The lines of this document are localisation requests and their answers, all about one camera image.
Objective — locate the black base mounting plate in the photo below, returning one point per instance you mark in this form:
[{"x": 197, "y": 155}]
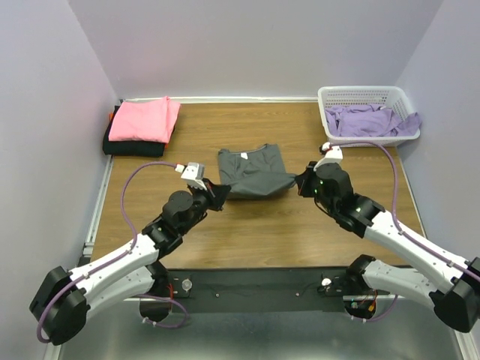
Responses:
[{"x": 262, "y": 290}]

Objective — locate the dark grey t-shirt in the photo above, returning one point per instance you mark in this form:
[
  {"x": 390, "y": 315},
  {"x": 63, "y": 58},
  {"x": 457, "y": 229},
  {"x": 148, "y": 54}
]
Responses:
[{"x": 254, "y": 174}]

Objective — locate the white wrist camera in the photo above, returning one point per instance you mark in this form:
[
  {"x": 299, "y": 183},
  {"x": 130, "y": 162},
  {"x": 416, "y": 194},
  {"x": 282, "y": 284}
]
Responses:
[
  {"x": 332, "y": 154},
  {"x": 192, "y": 174}
]

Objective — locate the purple t-shirt in basket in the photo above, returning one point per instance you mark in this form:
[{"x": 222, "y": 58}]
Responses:
[{"x": 370, "y": 120}]

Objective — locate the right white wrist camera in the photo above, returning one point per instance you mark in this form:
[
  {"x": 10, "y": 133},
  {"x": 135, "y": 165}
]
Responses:
[{"x": 332, "y": 154}]

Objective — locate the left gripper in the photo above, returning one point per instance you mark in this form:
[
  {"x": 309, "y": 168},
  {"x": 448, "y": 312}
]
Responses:
[{"x": 215, "y": 193}]

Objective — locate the white plastic laundry basket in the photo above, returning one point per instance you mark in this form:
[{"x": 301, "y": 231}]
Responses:
[{"x": 389, "y": 96}]

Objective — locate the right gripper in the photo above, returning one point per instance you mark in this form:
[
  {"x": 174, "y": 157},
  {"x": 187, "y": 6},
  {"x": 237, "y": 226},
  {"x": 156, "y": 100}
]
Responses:
[{"x": 304, "y": 178}]

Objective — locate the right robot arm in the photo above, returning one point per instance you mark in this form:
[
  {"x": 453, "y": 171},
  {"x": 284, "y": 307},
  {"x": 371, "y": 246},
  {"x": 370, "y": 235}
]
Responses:
[{"x": 441, "y": 281}]

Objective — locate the folded black t-shirt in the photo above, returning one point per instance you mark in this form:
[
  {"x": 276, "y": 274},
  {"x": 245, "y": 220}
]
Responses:
[{"x": 131, "y": 148}]

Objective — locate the folded pink t-shirt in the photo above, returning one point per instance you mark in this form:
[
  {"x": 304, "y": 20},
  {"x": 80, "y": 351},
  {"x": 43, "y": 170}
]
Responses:
[{"x": 151, "y": 121}]

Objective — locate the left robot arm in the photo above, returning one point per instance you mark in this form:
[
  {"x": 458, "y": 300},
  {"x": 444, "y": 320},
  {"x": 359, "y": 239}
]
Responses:
[{"x": 67, "y": 298}]

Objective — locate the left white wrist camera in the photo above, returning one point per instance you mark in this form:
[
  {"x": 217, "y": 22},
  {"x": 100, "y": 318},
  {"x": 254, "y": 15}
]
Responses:
[{"x": 192, "y": 174}]

